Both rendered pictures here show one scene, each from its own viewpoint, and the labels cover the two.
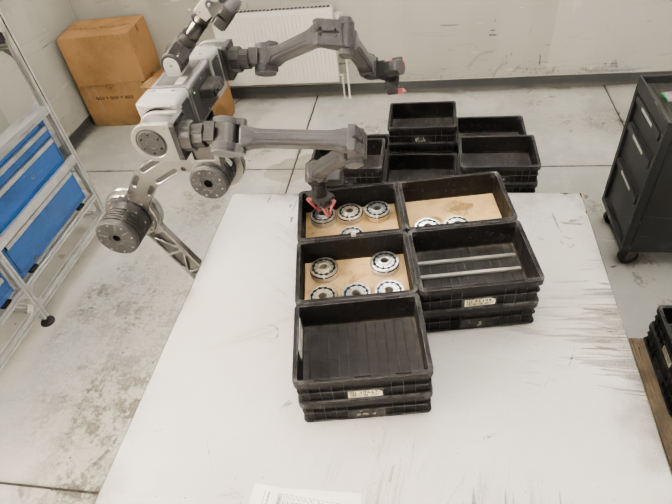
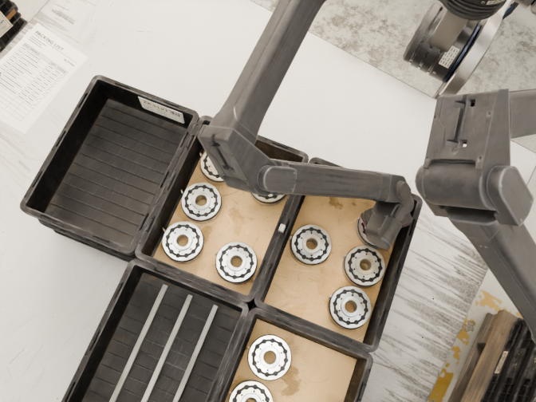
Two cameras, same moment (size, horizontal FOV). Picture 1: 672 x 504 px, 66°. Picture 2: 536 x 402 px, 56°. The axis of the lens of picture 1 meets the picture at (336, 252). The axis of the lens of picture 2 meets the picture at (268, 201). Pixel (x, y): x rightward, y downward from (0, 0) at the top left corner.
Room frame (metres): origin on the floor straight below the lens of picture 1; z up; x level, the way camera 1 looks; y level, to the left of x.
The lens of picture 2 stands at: (1.41, -0.38, 2.09)
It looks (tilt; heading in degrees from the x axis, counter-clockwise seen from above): 72 degrees down; 99
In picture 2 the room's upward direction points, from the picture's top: 8 degrees clockwise
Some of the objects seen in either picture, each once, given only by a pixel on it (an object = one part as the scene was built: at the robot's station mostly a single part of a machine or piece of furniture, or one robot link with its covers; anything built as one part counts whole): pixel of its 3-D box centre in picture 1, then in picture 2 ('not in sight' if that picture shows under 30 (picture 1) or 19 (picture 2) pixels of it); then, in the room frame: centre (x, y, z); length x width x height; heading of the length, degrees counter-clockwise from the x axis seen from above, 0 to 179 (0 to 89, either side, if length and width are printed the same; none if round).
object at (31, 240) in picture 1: (33, 197); not in sight; (2.48, 1.62, 0.60); 0.72 x 0.03 x 0.56; 166
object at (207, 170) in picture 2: (322, 296); (219, 163); (1.19, 0.07, 0.86); 0.10 x 0.10 x 0.01
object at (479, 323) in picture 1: (468, 287); not in sight; (1.22, -0.45, 0.76); 0.40 x 0.30 x 0.12; 86
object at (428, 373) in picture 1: (359, 338); (113, 160); (0.95, -0.03, 0.92); 0.40 x 0.30 x 0.02; 86
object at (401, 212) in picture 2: not in sight; (396, 207); (1.63, 0.02, 1.04); 0.07 x 0.06 x 0.07; 76
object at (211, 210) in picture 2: (356, 294); (201, 201); (1.18, -0.05, 0.86); 0.10 x 0.10 x 0.01
